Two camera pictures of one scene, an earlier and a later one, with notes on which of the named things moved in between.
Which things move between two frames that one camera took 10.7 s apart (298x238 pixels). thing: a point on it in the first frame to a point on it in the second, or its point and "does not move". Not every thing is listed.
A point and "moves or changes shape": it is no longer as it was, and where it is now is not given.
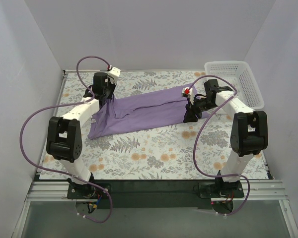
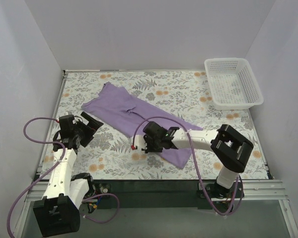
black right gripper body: [191, 112] to [148, 141]
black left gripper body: [107, 93] to [84, 131]
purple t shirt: [139, 112] moves or changes shape
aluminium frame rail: [255, 190] does not move
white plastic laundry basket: [239, 72] does not move
